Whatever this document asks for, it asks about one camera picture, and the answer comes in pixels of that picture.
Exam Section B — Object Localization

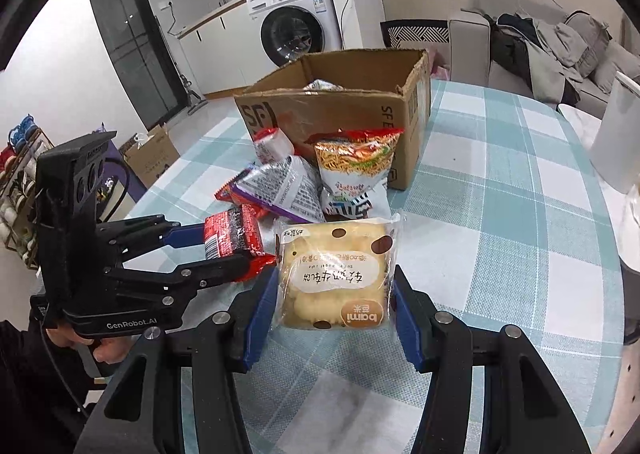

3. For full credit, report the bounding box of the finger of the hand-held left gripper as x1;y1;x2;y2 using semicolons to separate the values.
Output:
96;213;208;266
109;254;252;308

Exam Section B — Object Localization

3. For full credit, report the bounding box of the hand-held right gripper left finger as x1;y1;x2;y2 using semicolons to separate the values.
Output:
75;267;281;454

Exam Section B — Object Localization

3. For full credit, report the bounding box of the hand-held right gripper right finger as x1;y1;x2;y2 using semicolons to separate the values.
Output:
391;264;593;454

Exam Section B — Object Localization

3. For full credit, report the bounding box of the small red black packet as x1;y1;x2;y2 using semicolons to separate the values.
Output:
204;204;278;283

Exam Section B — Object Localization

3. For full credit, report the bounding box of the large red snack bag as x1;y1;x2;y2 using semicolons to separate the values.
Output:
215;181;243;202

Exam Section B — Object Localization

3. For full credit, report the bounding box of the clear bread packet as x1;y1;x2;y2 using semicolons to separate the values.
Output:
276;213;404;331

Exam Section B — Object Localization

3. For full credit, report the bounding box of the purple silver snack packet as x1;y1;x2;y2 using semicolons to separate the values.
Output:
235;157;326;224

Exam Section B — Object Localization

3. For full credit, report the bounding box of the red white snack packet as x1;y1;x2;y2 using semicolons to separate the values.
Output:
252;128;296;165

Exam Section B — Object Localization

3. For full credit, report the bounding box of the orange noodle snack bag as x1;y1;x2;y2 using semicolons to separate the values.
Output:
307;129;404;223

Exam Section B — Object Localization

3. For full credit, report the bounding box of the brown cardboard box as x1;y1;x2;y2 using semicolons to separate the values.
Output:
234;48;432;191

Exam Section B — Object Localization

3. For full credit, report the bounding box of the person's left forearm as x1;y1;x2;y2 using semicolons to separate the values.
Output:
0;319;106;454

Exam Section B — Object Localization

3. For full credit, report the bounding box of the person's left hand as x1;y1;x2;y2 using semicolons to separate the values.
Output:
45;327;134;365

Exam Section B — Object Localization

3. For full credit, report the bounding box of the shoe rack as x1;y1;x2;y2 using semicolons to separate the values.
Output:
0;114;56;270

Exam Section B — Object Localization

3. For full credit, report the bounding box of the printed cardboard floor box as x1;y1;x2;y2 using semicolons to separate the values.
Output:
119;124;181;188

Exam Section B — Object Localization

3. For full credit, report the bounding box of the mop stick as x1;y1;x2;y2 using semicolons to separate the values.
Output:
182;77;209;115

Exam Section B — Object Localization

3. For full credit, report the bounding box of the white kitchen cabinet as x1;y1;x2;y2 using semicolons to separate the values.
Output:
177;0;266;96

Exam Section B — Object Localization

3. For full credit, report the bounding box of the dark glass door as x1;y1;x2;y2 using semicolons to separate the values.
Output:
85;0;186;130

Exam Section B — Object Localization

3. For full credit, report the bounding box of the white washing machine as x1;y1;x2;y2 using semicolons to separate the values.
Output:
246;0;344;68

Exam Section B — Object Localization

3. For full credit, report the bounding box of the pink bag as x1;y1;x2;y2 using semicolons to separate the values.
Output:
430;49;449;80

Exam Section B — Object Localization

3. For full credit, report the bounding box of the grey sofa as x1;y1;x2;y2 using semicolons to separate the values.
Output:
447;0;640;118

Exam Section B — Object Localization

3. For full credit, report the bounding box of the white cylindrical bin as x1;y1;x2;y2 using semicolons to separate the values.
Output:
589;72;640;195

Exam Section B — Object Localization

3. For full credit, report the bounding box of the black white patterned chair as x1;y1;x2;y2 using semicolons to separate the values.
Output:
380;19;451;53

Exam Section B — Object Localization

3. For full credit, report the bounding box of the pile of clothes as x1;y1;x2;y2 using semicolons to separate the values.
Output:
487;12;587;106

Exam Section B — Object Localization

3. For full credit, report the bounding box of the grey cushion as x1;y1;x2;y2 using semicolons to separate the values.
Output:
565;11;614;78
592;42;640;96

